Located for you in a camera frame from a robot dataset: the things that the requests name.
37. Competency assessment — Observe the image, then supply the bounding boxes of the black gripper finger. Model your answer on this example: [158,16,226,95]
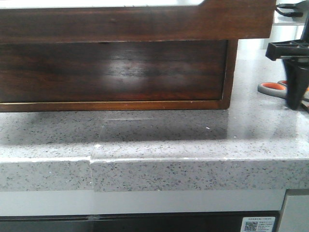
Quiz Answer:
[283,58,309,109]

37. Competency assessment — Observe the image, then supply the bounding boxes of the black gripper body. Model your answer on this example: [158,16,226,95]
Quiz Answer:
[266,24,309,61]

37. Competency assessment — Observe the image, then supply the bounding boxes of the grey orange handled scissors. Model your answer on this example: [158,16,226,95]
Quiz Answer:
[257,80,309,108]

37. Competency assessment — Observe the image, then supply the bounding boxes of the dark wooden drawer cabinet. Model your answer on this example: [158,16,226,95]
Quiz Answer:
[0,39,239,113]

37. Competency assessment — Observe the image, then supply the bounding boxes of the white QR code sticker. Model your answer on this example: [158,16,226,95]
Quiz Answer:
[240,217,276,232]

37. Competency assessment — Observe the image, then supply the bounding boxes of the black built-in oven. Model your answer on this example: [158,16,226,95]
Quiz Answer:
[0,211,279,232]

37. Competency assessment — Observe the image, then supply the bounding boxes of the black cable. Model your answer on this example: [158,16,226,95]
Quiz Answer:
[275,1,307,18]

